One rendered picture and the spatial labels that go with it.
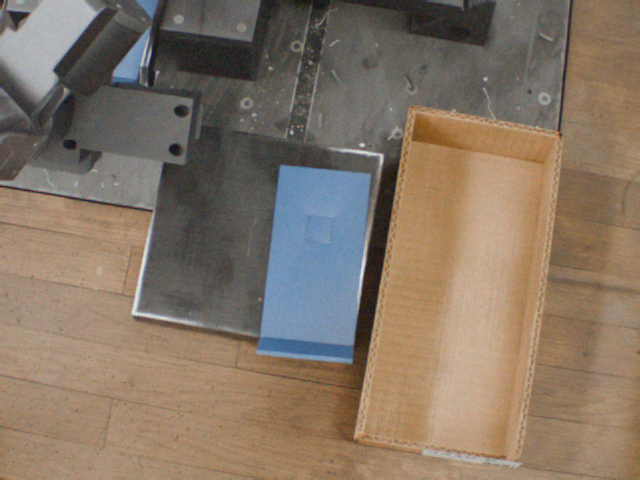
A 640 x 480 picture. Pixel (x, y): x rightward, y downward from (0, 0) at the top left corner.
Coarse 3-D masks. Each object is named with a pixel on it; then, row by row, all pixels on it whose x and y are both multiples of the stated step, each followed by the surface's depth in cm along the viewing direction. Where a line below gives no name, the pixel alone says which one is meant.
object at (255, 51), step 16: (272, 0) 110; (16, 16) 102; (256, 32) 102; (176, 48) 104; (192, 48) 103; (208, 48) 103; (224, 48) 102; (240, 48) 102; (256, 48) 104; (192, 64) 107; (208, 64) 106; (224, 64) 106; (240, 64) 105; (256, 64) 106
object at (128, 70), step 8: (136, 0) 101; (144, 0) 101; (152, 0) 101; (144, 8) 101; (152, 8) 101; (152, 16) 100; (144, 40) 100; (136, 48) 100; (144, 48) 100; (128, 56) 99; (136, 56) 100; (120, 64) 99; (128, 64) 99; (136, 64) 99; (120, 72) 99; (128, 72) 99; (136, 72) 99; (112, 80) 97; (120, 80) 97; (128, 80) 98; (136, 80) 99
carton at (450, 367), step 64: (448, 128) 103; (512, 128) 100; (448, 192) 106; (512, 192) 106; (448, 256) 104; (512, 256) 104; (384, 320) 103; (448, 320) 103; (512, 320) 103; (384, 384) 102; (448, 384) 102; (512, 384) 102; (448, 448) 98; (512, 448) 95
